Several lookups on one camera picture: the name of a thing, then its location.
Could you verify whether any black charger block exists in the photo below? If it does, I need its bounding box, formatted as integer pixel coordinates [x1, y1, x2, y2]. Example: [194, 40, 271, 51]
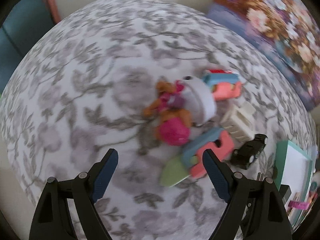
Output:
[279, 184, 292, 200]

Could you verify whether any pink dog toy figure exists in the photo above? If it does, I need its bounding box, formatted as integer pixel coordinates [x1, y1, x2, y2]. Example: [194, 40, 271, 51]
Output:
[143, 79, 194, 147]

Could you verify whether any floral painting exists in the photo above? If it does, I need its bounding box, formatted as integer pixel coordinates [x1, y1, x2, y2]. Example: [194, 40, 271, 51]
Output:
[207, 0, 320, 110]

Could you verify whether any teal cardboard tray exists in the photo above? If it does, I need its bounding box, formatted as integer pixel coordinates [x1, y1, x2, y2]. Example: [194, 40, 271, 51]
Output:
[274, 140, 317, 230]

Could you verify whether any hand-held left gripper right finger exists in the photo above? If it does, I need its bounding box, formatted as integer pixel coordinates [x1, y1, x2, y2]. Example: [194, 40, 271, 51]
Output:
[202, 149, 293, 240]

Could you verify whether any cream hair claw clip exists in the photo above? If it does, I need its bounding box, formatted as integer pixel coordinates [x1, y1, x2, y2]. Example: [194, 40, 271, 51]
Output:
[220, 101, 256, 142]

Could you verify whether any pink board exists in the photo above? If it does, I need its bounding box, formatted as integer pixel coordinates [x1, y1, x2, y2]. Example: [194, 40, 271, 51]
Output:
[41, 0, 62, 24]

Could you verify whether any coral and blue toy vehicle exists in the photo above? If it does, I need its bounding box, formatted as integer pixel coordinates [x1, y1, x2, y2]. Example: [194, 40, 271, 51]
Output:
[160, 127, 235, 188]
[202, 72, 243, 102]

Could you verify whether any white wristband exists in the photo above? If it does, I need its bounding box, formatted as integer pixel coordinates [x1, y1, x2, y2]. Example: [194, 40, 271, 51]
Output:
[182, 76, 218, 127]

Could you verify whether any red cylindrical toy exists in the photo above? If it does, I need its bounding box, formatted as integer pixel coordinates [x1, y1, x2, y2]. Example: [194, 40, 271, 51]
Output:
[207, 69, 234, 75]

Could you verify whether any black toy car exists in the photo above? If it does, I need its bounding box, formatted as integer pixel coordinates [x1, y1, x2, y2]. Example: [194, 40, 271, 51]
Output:
[231, 134, 268, 170]

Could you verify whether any pink comb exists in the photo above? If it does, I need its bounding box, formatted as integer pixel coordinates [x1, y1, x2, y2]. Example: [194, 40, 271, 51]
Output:
[287, 199, 309, 209]

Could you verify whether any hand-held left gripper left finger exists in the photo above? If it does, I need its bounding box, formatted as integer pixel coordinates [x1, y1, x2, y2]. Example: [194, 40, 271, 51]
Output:
[29, 149, 118, 240]

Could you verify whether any dark teal cabinet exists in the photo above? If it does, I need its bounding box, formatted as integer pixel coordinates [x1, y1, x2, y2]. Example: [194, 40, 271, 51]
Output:
[0, 0, 54, 53]

